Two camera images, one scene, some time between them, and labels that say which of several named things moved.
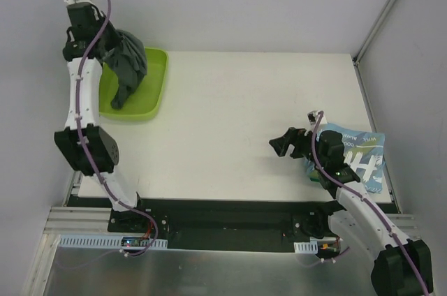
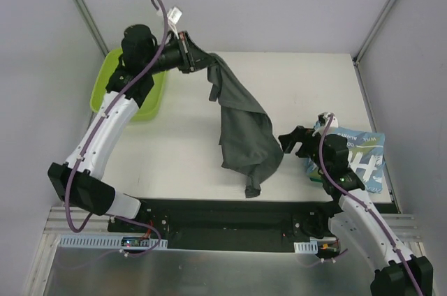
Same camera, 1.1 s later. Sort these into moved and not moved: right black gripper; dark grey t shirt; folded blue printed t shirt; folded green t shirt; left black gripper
Moved: left black gripper; dark grey t shirt
Not moved: right black gripper; folded blue printed t shirt; folded green t shirt
